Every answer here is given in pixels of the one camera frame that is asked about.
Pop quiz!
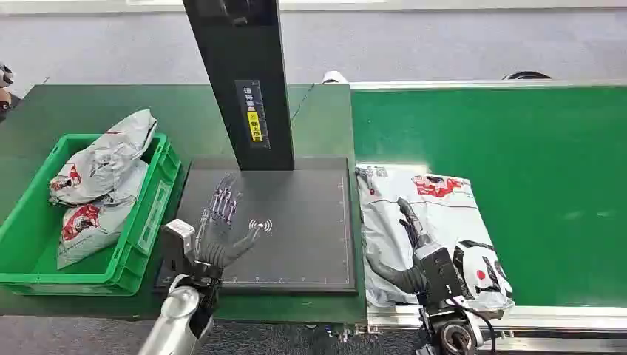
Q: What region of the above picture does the black round object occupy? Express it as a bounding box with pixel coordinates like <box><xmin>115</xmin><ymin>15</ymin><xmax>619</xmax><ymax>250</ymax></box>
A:
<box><xmin>501</xmin><ymin>70</ymin><xmax>554</xmax><ymax>81</ymax></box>

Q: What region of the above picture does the large grey parcel bag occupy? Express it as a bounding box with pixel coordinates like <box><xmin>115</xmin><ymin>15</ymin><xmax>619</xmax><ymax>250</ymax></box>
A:
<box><xmin>355</xmin><ymin>164</ymin><xmax>515</xmax><ymax>314</ymax></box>

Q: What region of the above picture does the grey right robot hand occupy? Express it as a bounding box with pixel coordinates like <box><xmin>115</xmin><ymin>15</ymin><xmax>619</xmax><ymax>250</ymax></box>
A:
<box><xmin>367</xmin><ymin>197</ymin><xmax>465</xmax><ymax>305</ymax></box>

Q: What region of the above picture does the black yellow column label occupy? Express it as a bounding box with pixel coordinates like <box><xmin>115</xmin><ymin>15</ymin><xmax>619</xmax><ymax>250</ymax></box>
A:
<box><xmin>234</xmin><ymin>79</ymin><xmax>271</xmax><ymax>150</ymax></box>

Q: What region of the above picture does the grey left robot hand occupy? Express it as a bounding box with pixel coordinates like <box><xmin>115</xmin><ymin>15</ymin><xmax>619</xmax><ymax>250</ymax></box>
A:
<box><xmin>194</xmin><ymin>173</ymin><xmax>263</xmax><ymax>281</ymax></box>

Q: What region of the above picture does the grey parcel bag, red print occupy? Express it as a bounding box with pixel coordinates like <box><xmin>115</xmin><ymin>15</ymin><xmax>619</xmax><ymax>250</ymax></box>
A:
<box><xmin>56</xmin><ymin>159</ymin><xmax>149</xmax><ymax>271</ymax></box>
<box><xmin>48</xmin><ymin>109</ymin><xmax>159</xmax><ymax>207</ymax></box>

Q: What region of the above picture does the black scanner column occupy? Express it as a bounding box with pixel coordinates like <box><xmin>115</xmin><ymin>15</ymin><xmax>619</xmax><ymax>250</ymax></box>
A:
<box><xmin>182</xmin><ymin>0</ymin><xmax>295</xmax><ymax>172</ymax></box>

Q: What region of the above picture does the grey black device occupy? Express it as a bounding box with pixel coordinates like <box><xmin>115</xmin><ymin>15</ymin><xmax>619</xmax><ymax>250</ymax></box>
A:
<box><xmin>0</xmin><ymin>62</ymin><xmax>16</xmax><ymax>115</ymax></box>

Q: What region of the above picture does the green conveyor belt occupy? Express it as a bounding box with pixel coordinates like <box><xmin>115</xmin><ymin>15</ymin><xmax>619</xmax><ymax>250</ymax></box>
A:
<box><xmin>350</xmin><ymin>86</ymin><xmax>627</xmax><ymax>308</ymax></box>

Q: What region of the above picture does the thin black cable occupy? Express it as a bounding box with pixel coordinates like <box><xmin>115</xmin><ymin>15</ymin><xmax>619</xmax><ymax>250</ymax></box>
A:
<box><xmin>291</xmin><ymin>83</ymin><xmax>316</xmax><ymax>121</ymax></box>

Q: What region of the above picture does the black scanner base plate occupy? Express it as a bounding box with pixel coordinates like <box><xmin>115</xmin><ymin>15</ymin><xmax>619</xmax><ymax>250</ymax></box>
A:
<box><xmin>155</xmin><ymin>156</ymin><xmax>358</xmax><ymax>295</ymax></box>

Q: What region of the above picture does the green plastic crate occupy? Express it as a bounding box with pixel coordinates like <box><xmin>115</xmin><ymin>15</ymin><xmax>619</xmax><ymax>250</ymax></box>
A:
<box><xmin>0</xmin><ymin>132</ymin><xmax>183</xmax><ymax>297</ymax></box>

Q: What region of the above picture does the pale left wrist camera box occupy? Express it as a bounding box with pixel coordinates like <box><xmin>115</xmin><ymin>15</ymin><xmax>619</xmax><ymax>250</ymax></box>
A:
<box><xmin>160</xmin><ymin>219</ymin><xmax>197</xmax><ymax>277</ymax></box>

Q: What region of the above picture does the white roller end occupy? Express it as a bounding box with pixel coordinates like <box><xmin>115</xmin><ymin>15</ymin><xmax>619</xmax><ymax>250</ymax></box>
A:
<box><xmin>322</xmin><ymin>70</ymin><xmax>350</xmax><ymax>86</ymax></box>

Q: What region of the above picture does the dark green table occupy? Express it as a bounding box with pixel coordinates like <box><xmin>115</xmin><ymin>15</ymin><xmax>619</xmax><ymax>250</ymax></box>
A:
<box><xmin>0</xmin><ymin>84</ymin><xmax>368</xmax><ymax>325</ymax></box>

